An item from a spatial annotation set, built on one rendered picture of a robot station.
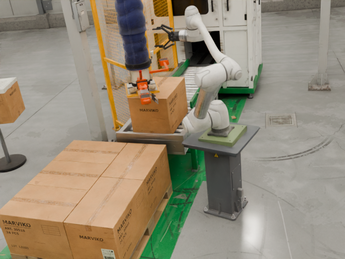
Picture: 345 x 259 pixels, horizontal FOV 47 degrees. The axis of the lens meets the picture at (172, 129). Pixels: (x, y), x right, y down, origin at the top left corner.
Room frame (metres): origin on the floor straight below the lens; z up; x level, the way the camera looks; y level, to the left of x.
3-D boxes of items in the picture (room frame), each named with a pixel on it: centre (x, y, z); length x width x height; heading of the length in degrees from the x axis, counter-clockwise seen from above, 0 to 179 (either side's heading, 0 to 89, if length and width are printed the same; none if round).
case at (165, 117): (3.81, 0.10, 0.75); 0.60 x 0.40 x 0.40; 159
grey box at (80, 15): (4.49, 0.83, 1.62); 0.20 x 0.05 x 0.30; 160
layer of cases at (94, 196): (2.94, 0.75, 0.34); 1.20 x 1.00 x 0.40; 160
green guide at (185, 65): (5.00, -0.05, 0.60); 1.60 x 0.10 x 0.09; 160
